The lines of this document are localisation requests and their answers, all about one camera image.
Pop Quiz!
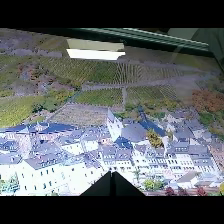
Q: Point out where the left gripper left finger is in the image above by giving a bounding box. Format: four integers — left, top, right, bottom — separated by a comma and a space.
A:
79, 170, 113, 197

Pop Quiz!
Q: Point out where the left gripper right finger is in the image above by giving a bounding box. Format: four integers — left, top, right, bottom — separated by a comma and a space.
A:
112, 170, 146, 197

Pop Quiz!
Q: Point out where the silver frame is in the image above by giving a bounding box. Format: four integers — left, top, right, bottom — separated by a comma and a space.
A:
71, 28, 215, 55

